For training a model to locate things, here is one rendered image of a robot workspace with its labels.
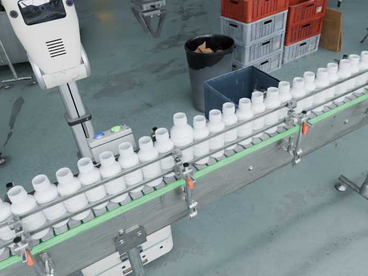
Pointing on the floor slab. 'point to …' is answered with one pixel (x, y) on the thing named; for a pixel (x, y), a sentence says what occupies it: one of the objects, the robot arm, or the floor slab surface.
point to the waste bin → (207, 63)
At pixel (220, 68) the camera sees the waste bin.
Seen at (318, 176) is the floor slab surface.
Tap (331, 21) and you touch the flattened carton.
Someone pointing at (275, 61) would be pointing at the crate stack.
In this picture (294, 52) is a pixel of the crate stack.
